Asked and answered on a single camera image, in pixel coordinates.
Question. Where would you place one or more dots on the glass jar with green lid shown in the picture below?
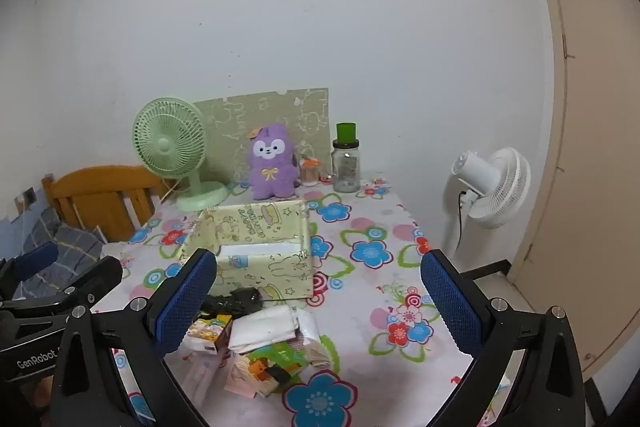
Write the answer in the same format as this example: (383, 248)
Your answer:
(346, 167)

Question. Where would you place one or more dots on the green patterned cardboard sheet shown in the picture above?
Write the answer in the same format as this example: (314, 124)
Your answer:
(235, 122)

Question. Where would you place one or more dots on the grey plaid blanket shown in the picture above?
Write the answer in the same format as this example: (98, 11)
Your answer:
(70, 247)

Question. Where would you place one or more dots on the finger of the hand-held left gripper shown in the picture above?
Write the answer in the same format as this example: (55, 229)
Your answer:
(100, 279)
(37, 257)

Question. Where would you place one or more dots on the pink packet with black clip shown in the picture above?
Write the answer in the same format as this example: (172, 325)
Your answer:
(240, 382)

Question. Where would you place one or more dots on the white standing fan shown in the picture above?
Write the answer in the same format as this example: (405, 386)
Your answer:
(492, 187)

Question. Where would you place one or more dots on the white patterned tissue pack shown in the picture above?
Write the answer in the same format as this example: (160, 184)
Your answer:
(310, 337)

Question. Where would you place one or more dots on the yellow cartoon tissue packet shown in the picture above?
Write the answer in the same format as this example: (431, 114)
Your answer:
(212, 332)

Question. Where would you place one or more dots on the green and orange packet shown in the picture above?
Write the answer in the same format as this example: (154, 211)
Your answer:
(270, 357)

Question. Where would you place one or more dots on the wooden chair back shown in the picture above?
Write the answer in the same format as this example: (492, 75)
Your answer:
(100, 192)

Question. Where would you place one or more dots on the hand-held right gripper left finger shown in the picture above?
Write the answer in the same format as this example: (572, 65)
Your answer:
(185, 302)

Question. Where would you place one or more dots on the yellow cartoon print storage box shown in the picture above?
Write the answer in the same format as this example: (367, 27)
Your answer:
(270, 267)

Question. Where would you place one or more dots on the black plastic bag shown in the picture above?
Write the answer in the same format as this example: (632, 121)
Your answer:
(235, 299)

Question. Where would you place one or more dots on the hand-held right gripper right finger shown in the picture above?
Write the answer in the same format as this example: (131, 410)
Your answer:
(450, 307)

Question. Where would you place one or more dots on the beige door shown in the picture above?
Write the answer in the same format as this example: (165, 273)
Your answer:
(590, 157)

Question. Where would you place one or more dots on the green desk fan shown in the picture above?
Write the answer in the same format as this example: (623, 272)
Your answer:
(170, 142)

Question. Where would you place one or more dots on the white cloth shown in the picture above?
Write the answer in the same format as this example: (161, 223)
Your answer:
(260, 327)

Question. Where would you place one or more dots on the small jar with orange lid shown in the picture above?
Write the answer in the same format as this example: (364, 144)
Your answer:
(310, 174)

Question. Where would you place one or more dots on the purple plush toy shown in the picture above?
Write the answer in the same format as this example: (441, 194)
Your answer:
(270, 177)

